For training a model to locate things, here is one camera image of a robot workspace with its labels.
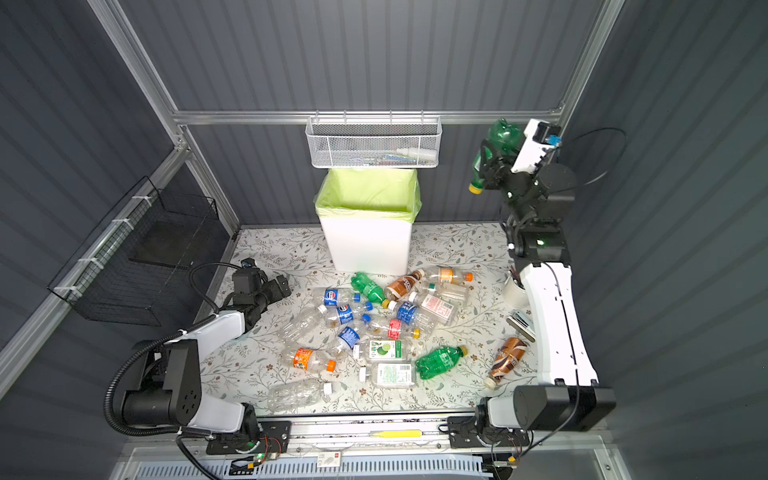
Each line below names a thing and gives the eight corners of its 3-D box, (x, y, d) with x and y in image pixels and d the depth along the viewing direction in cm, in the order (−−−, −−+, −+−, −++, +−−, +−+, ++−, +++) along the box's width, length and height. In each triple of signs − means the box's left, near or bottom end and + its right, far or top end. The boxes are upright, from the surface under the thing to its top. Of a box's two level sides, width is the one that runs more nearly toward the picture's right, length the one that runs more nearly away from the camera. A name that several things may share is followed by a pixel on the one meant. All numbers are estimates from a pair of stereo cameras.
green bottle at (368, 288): (351, 284, 103) (350, 278, 100) (360, 277, 105) (359, 271, 102) (382, 311, 96) (382, 306, 93) (391, 303, 98) (391, 297, 95)
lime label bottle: (354, 361, 87) (352, 357, 84) (355, 343, 91) (354, 338, 88) (406, 361, 87) (406, 357, 84) (405, 343, 91) (406, 338, 88)
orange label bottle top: (437, 292, 103) (439, 284, 99) (430, 278, 107) (432, 269, 103) (472, 283, 105) (475, 274, 101) (463, 269, 109) (466, 260, 105)
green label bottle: (360, 388, 83) (358, 383, 80) (361, 367, 87) (360, 362, 83) (417, 388, 83) (418, 383, 79) (416, 367, 87) (417, 362, 83)
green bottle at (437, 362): (421, 382, 84) (422, 377, 81) (413, 363, 87) (414, 357, 84) (469, 363, 87) (472, 358, 84) (460, 345, 91) (462, 339, 87)
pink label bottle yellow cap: (368, 340, 92) (367, 332, 87) (372, 325, 95) (371, 316, 90) (418, 348, 90) (420, 340, 86) (420, 332, 94) (421, 323, 89)
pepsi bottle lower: (331, 346, 89) (329, 341, 86) (358, 321, 94) (357, 315, 91) (343, 358, 86) (341, 353, 83) (369, 331, 92) (368, 326, 89)
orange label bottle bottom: (281, 373, 86) (276, 366, 81) (286, 354, 89) (280, 346, 85) (335, 373, 86) (332, 366, 81) (337, 354, 89) (335, 346, 85)
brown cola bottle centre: (392, 303, 98) (392, 298, 95) (384, 292, 100) (384, 287, 98) (429, 282, 103) (429, 277, 101) (420, 272, 106) (420, 267, 103)
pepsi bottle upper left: (316, 311, 99) (313, 302, 94) (319, 297, 102) (315, 288, 97) (352, 311, 99) (350, 302, 94) (353, 297, 102) (352, 288, 97)
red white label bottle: (406, 307, 98) (406, 301, 95) (413, 293, 102) (414, 287, 99) (450, 327, 93) (452, 322, 91) (457, 312, 97) (459, 306, 94)
